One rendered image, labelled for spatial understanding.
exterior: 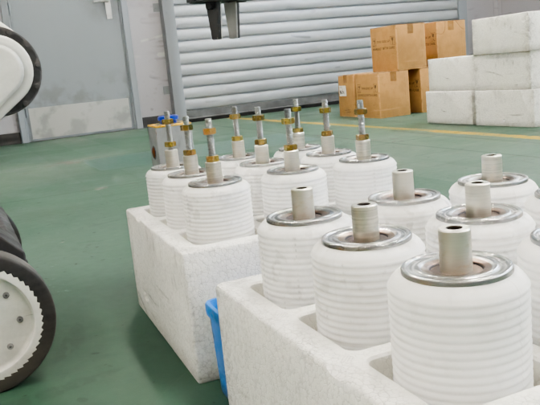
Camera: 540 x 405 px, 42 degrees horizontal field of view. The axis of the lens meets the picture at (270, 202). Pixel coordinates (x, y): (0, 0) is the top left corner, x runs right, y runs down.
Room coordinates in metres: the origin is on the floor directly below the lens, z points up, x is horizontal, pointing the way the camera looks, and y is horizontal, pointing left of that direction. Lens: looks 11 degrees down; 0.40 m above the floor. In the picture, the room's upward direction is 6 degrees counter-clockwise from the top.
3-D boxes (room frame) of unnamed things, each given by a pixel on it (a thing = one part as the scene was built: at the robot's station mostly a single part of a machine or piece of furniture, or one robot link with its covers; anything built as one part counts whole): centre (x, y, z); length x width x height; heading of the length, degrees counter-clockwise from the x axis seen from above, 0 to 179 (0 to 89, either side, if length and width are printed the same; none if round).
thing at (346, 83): (5.18, -0.76, 0.15); 0.30 x 0.24 x 0.30; 112
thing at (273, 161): (1.12, 0.01, 0.25); 0.08 x 0.08 x 0.01
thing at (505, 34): (3.60, -1.38, 0.45); 0.39 x 0.39 x 0.18; 24
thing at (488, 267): (0.46, -0.12, 0.25); 0.08 x 0.08 x 0.01
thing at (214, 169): (0.97, 0.07, 0.26); 0.02 x 0.02 x 0.03
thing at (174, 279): (1.12, 0.01, 0.09); 0.39 x 0.39 x 0.18; 21
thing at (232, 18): (1.25, 0.03, 0.49); 0.03 x 0.02 x 0.06; 40
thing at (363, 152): (1.05, -0.15, 0.26); 0.02 x 0.02 x 0.03
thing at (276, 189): (1.01, -0.04, 0.16); 0.10 x 0.10 x 0.18
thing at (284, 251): (0.68, -0.03, 0.16); 0.10 x 0.10 x 0.18
